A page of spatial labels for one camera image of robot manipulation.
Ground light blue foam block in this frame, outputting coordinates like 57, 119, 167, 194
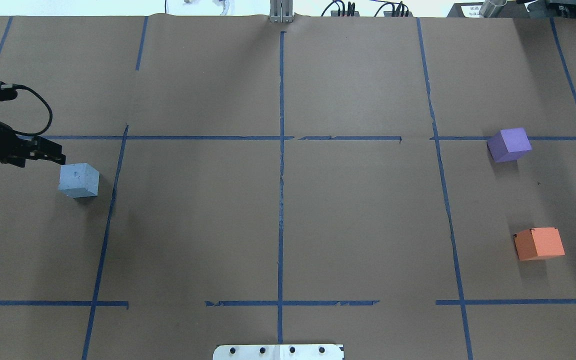
58, 162, 100, 198

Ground purple foam block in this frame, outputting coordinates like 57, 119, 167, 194
486, 127, 533, 163

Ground orange foam block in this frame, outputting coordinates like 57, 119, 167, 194
513, 227, 566, 261

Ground upper power adapter box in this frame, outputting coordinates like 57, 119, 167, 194
320, 0, 360, 18

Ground power adapter box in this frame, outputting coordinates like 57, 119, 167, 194
373, 0, 414, 18
320, 0, 360, 18

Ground lower power adapter box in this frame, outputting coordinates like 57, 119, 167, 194
373, 0, 414, 18

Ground metal cup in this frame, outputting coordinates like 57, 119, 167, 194
478, 0, 508, 18

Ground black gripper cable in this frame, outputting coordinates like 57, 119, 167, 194
0, 84, 54, 138

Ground aluminium frame post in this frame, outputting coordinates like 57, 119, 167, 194
269, 0, 295, 24

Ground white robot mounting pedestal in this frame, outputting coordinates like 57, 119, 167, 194
212, 343, 345, 360

